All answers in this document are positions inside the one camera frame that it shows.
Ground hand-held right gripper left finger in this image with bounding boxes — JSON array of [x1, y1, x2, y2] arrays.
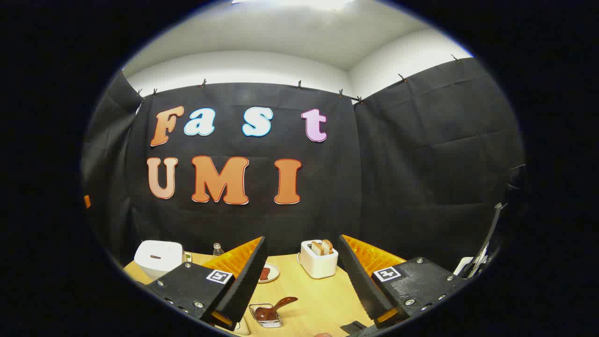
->
[[147, 236, 270, 332]]

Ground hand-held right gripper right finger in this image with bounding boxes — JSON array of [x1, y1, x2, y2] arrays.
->
[[338, 234, 470, 330]]

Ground dark wooden spoon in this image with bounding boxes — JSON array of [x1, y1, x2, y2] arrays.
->
[[255, 297, 299, 322]]

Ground metal wire chopstick holder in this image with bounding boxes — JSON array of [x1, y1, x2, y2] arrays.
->
[[249, 303, 284, 328]]

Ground white rice cooker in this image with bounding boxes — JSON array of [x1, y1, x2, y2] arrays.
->
[[134, 240, 183, 280]]

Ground white round plate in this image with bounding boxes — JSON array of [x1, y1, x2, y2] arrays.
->
[[257, 262, 280, 284]]

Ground white toaster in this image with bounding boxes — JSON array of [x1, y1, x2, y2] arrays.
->
[[298, 240, 339, 279]]

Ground white panel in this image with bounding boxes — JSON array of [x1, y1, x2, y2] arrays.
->
[[453, 256, 475, 277]]

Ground black backdrop cloth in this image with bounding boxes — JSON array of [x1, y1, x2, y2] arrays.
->
[[80, 57, 526, 281]]

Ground grey metal stand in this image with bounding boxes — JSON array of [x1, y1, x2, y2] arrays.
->
[[470, 202, 508, 279]]

